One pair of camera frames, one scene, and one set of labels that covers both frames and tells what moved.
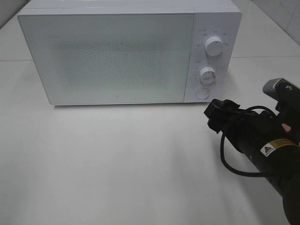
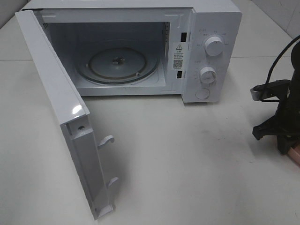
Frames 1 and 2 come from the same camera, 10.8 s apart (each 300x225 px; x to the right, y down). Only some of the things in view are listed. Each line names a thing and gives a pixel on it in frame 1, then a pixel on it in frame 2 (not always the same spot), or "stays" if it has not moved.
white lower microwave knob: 207,74 stays
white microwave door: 112,58 to 70,109
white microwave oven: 107,52 stays
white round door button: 202,93 stays
